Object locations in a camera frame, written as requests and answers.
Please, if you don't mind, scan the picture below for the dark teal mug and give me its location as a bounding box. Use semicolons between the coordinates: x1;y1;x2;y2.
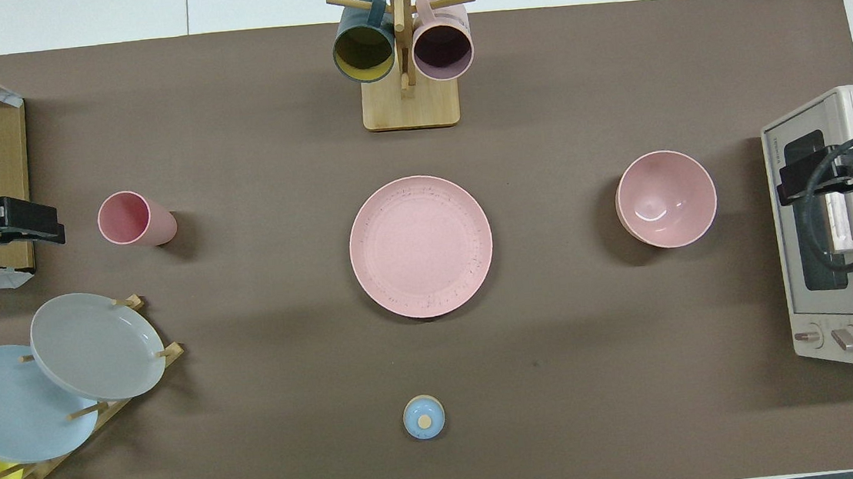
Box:
328;0;400;87

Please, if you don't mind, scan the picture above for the light blue plate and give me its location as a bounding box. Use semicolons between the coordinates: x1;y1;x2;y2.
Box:
0;338;104;466

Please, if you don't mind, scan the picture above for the grey plate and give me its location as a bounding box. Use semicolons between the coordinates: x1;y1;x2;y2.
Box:
26;285;170;408

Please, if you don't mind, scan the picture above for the brown table mat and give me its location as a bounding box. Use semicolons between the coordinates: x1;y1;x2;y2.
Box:
0;0;853;479

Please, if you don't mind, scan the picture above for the wooden plate rack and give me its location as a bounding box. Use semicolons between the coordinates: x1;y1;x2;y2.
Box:
0;290;195;479

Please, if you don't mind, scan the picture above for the pink bowl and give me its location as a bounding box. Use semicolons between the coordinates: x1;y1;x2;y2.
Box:
611;146;722;254

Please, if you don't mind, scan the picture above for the wooden mug tree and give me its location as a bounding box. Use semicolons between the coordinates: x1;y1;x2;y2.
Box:
326;0;488;137

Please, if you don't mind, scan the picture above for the small blue bell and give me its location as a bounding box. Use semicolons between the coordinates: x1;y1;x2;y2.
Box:
401;393;448;442

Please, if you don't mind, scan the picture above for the pink speckled plate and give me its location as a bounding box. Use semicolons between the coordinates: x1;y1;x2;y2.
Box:
344;169;499;325

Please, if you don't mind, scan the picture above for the pink plastic cup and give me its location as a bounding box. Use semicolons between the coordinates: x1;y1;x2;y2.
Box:
95;186;180;251

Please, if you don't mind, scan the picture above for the light pink mug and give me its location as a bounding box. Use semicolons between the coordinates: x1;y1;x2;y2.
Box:
408;0;476;84

